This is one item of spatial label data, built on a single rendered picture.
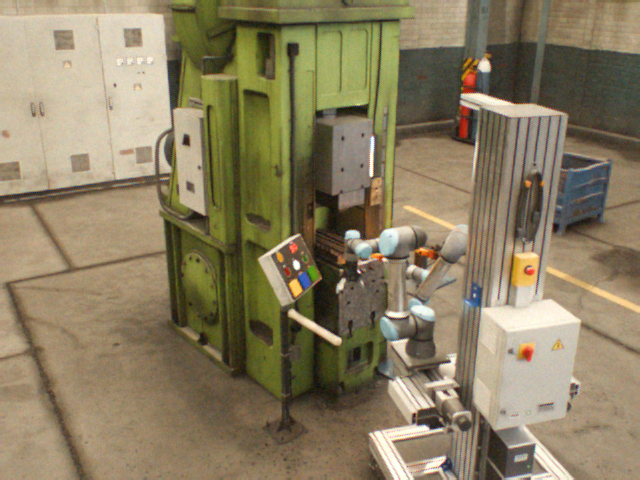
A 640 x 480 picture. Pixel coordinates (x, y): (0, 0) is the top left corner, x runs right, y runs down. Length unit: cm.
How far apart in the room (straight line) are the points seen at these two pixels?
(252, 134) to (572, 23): 918
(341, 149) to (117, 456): 214
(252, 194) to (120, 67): 490
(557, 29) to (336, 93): 915
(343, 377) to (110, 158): 539
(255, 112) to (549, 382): 217
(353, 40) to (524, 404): 216
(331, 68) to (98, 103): 527
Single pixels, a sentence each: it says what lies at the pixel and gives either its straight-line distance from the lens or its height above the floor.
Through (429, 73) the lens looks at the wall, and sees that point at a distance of 1193.
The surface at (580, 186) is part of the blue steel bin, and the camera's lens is 755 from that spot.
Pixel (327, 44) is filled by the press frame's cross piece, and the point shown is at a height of 218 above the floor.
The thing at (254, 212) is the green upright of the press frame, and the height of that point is 117.
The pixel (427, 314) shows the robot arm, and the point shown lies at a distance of 319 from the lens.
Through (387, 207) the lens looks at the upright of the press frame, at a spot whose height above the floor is 113.
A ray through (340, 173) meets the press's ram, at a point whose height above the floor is 149.
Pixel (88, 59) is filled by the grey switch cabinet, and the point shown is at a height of 161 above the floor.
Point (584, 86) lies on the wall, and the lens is 1239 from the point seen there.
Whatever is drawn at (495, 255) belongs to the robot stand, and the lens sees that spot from 281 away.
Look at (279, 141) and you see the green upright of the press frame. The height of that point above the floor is 169.
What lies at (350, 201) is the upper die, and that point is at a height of 130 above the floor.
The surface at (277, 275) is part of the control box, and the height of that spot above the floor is 109.
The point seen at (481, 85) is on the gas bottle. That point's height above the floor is 97.
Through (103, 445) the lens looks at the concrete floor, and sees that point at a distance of 421.
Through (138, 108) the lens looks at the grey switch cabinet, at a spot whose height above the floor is 99.
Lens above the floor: 251
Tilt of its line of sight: 21 degrees down
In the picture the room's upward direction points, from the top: straight up
